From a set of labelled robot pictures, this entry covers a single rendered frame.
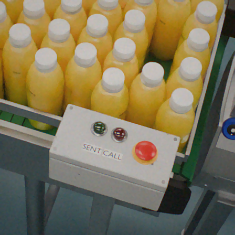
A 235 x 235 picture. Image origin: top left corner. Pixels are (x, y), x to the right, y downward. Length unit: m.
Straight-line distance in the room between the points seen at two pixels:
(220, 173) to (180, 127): 0.25
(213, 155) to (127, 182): 0.33
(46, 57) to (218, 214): 0.70
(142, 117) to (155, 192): 0.20
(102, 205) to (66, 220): 0.95
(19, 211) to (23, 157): 0.85
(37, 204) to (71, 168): 0.51
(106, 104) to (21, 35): 0.20
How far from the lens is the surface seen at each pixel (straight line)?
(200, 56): 1.23
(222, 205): 1.60
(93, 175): 1.07
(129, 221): 2.20
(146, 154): 1.05
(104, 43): 1.22
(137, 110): 1.20
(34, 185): 1.48
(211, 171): 1.37
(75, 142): 1.06
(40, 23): 1.24
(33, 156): 1.34
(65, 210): 2.20
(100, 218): 1.30
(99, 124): 1.06
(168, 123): 1.15
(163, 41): 1.37
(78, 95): 1.21
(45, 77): 1.16
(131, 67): 1.19
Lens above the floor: 2.02
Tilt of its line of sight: 58 degrees down
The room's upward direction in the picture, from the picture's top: 11 degrees clockwise
